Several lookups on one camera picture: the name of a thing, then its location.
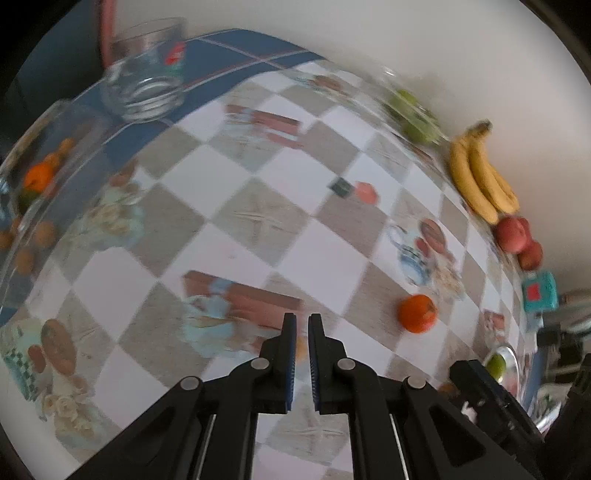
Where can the stainless steel basin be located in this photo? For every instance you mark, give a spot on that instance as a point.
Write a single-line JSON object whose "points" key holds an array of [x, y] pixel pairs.
{"points": [[510, 357]]}

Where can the checkered printed tablecloth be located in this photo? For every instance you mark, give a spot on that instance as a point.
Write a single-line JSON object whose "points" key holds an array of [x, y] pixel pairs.
{"points": [[258, 152]]}

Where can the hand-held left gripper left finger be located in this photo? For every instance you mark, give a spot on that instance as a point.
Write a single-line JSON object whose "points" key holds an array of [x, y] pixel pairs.
{"points": [[290, 360]]}

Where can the orange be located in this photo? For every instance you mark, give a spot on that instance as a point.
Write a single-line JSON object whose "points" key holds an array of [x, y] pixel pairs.
{"points": [[39, 177], [417, 314]]}

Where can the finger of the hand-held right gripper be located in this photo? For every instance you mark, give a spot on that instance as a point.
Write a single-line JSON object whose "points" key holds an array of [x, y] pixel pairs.
{"points": [[489, 387]]}

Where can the clear glass bowl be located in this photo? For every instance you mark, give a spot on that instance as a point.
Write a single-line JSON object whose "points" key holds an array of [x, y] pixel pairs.
{"points": [[78, 138]]}

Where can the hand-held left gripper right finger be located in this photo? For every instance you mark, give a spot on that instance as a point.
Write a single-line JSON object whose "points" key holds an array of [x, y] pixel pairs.
{"points": [[315, 360]]}

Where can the clear glass cup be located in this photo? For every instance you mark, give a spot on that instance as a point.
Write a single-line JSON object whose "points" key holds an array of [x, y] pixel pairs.
{"points": [[143, 74]]}

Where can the teal box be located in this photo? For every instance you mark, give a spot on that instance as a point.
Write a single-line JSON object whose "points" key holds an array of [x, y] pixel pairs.
{"points": [[539, 293]]}

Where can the red bar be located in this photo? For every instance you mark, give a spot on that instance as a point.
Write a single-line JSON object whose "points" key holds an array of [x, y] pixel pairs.
{"points": [[107, 27]]}

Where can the small brown fruit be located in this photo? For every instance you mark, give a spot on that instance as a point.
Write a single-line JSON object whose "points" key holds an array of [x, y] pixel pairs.
{"points": [[45, 234], [24, 261]]}

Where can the red apple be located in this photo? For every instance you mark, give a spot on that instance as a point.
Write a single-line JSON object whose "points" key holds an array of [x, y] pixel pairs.
{"points": [[510, 234], [531, 257]]}

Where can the dark stand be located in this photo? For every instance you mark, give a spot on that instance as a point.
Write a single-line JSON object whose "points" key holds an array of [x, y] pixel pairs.
{"points": [[549, 336]]}

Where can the yellow banana bunch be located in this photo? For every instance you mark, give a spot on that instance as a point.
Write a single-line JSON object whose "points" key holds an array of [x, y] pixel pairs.
{"points": [[480, 184]]}

